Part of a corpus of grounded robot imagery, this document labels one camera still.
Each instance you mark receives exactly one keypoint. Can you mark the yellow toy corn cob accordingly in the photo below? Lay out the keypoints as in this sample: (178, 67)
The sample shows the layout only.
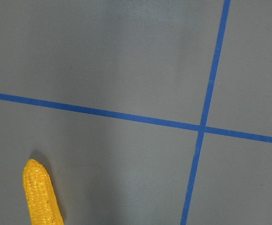
(41, 199)

